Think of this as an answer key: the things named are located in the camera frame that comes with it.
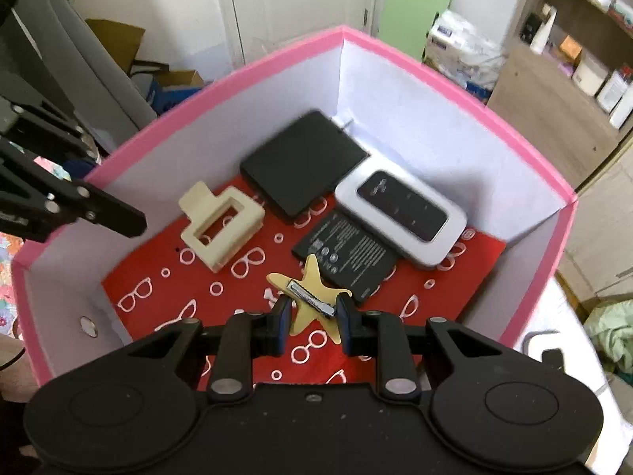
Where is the black phone battery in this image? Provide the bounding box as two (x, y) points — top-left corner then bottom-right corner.
(292, 210), (399, 306)

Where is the light green cloth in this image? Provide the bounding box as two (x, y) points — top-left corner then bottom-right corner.
(584, 299), (633, 374)

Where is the small orange box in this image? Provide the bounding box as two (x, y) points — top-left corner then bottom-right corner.
(559, 34), (584, 63)

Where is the black hard drive case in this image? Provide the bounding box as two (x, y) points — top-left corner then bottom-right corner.
(240, 110), (369, 224)

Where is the cream hair claw clip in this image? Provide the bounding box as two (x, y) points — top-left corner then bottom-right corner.
(178, 181), (265, 274)

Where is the grey chair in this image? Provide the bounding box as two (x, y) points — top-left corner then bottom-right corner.
(0, 0), (159, 159)

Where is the black bottle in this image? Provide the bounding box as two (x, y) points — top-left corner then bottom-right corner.
(519, 12), (542, 43)

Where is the person's left forearm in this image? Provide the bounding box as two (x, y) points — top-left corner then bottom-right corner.
(0, 334), (31, 399)

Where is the white door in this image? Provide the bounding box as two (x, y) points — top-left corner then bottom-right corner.
(212, 0), (381, 75)

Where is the blue cardboard box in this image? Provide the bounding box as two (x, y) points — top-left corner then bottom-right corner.
(147, 70), (206, 117)

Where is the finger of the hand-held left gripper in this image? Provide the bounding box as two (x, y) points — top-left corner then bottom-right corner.
(0, 139), (146, 238)
(12, 101), (102, 179)

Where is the yellow star hair clip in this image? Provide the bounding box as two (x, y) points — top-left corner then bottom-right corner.
(266, 253), (353, 344)

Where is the wooden shelf unit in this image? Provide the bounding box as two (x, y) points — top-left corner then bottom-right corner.
(487, 0), (633, 189)

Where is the red printed cloth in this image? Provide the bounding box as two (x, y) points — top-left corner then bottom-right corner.
(101, 185), (508, 387)

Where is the green folding board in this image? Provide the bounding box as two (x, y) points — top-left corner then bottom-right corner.
(377, 0), (453, 63)

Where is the slim white bottle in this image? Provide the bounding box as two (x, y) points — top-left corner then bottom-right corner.
(609, 86), (633, 129)

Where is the brown cardboard box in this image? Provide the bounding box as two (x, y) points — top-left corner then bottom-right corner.
(85, 19), (146, 76)

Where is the white tube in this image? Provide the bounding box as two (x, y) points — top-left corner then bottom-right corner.
(530, 7), (558, 55)

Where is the white pocket router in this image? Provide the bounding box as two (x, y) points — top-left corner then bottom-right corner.
(525, 329), (565, 373)
(335, 155), (468, 270)

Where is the pink cardboard box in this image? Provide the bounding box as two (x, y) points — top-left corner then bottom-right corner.
(11, 25), (579, 389)

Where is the white jar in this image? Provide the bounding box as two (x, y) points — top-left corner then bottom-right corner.
(572, 54), (610, 97)

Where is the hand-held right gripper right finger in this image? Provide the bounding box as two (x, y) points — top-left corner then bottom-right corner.
(337, 296), (517, 401)

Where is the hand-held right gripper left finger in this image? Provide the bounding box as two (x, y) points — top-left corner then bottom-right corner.
(126, 297), (292, 404)

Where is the white tissue pack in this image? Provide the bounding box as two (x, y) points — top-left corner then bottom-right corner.
(426, 9), (506, 97)

